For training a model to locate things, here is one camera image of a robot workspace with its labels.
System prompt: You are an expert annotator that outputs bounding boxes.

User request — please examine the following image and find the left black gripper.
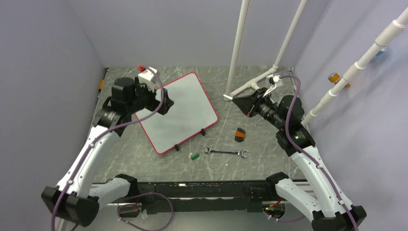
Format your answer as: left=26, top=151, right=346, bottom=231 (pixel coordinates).
left=127, top=77, right=173, bottom=115

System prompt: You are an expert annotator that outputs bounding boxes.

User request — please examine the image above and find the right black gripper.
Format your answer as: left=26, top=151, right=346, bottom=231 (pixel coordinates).
left=233, top=87, right=286, bottom=130

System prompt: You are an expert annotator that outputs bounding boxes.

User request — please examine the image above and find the pink framed whiteboard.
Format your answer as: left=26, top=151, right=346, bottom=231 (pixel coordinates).
left=140, top=72, right=219, bottom=154

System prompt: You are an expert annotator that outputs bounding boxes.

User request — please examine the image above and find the green marker cap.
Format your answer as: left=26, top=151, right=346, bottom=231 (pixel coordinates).
left=190, top=154, right=200, bottom=160

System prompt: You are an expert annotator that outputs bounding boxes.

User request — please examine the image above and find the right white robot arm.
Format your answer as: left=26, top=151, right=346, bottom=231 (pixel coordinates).
left=231, top=88, right=367, bottom=231

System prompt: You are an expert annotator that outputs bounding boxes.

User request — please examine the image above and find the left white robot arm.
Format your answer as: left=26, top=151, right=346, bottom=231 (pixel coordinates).
left=41, top=73, right=173, bottom=231

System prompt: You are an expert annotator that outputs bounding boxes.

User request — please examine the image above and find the silver open end wrench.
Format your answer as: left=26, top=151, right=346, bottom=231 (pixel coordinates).
left=202, top=145, right=249, bottom=158

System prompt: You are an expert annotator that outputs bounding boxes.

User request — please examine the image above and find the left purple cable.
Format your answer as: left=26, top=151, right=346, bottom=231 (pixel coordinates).
left=51, top=64, right=174, bottom=231

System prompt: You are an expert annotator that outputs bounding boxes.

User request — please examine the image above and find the purple cable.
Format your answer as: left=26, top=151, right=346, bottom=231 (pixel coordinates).
left=51, top=64, right=174, bottom=231
left=277, top=75, right=359, bottom=231

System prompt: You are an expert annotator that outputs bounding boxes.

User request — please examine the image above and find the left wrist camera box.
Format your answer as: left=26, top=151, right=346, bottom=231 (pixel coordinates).
left=138, top=66, right=158, bottom=91

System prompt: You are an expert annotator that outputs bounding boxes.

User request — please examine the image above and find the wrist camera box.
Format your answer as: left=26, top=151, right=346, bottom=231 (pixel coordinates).
left=138, top=66, right=158, bottom=91
left=263, top=74, right=283, bottom=97

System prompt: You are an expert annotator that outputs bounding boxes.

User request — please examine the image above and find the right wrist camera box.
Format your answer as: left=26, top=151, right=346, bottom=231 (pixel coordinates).
left=263, top=74, right=283, bottom=97

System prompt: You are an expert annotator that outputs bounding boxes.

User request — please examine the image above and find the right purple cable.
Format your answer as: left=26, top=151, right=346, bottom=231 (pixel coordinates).
left=277, top=75, right=359, bottom=231

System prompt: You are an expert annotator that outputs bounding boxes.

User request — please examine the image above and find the orange wall knob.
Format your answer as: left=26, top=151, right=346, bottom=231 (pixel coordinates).
left=328, top=72, right=341, bottom=85

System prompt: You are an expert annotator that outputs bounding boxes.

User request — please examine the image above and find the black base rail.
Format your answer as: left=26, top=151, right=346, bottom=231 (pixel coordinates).
left=116, top=180, right=288, bottom=218

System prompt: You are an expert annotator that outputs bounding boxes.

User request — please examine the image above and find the blue wall knob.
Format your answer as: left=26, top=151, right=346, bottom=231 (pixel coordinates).
left=375, top=47, right=386, bottom=57

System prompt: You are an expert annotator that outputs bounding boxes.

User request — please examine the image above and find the white pvc pipe frame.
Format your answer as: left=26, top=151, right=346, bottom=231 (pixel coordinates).
left=242, top=0, right=408, bottom=134

